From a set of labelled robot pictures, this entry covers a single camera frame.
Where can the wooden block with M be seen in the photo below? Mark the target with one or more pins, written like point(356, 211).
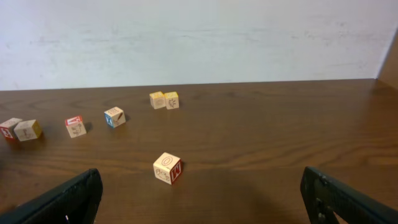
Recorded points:
point(168, 168)

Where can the yellow block far left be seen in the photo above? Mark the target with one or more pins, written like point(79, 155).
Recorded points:
point(157, 100)

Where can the plain wooden block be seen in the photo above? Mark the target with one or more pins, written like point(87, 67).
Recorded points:
point(28, 130)

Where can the blue sided letter block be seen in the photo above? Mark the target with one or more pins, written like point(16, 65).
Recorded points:
point(115, 117)

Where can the yellow block far right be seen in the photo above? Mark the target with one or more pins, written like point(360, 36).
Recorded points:
point(171, 100)

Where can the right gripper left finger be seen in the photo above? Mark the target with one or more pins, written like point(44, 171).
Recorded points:
point(74, 201)

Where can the yellow block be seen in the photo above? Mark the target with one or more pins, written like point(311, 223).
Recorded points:
point(157, 100)
point(171, 100)

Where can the red A letter block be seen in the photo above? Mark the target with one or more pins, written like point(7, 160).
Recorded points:
point(75, 126)

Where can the red sided block far left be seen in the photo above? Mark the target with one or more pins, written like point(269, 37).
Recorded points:
point(7, 128)

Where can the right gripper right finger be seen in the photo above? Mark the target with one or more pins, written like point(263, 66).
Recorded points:
point(326, 198)

